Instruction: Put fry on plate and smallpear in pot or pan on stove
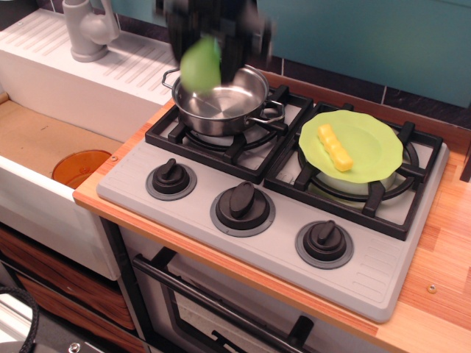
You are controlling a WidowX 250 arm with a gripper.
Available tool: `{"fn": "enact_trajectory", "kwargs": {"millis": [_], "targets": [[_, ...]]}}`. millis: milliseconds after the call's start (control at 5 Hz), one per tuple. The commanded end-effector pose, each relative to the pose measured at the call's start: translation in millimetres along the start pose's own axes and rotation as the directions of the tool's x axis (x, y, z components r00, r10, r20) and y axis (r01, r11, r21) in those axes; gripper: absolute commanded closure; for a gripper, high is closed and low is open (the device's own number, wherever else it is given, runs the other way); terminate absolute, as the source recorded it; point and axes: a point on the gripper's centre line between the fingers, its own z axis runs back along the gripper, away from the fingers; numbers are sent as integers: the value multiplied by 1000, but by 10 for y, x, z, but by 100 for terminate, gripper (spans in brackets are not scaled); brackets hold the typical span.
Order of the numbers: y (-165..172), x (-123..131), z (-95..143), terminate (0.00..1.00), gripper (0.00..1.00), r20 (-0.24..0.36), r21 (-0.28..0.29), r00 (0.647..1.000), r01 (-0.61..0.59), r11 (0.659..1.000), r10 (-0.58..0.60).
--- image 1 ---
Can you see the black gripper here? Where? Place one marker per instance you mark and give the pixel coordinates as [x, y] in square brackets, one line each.
[238, 26]

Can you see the black middle stove knob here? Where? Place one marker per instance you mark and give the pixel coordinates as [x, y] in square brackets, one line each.
[242, 211]

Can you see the white toy sink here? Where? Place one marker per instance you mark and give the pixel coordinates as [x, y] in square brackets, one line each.
[53, 106]

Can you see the lime green plate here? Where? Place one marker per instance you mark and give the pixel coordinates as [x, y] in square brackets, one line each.
[374, 147]

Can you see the black right stove knob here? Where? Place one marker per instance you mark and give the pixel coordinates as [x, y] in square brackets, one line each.
[324, 245]

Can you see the green toy pear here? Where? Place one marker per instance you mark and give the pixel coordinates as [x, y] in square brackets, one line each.
[200, 66]

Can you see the wooden drawer fronts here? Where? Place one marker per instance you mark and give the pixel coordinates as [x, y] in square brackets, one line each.
[86, 300]

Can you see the grey toy stove top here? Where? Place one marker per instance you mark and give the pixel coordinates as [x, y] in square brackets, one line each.
[369, 284]

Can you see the grey toy faucet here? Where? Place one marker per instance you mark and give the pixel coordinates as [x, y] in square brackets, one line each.
[89, 33]

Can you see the black left burner grate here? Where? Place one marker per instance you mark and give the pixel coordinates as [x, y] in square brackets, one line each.
[248, 155]

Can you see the black right burner grate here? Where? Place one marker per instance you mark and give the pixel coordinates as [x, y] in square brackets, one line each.
[389, 206]

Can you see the oven door with handle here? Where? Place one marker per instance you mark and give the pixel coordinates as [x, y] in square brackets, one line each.
[204, 311]

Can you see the black stove knob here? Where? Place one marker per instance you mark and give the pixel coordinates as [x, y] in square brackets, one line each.
[324, 245]
[242, 211]
[171, 181]

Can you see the black left stove knob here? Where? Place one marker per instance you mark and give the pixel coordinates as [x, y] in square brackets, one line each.
[171, 181]

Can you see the orange sink drain plug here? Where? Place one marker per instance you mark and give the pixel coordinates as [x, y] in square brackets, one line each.
[74, 169]

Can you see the black burner grate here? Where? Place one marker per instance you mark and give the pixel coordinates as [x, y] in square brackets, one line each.
[389, 206]
[248, 155]

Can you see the stainless steel pot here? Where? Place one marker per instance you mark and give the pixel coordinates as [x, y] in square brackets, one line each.
[229, 109]

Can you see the yellow toy fry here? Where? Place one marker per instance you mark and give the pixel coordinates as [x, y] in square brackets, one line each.
[339, 156]

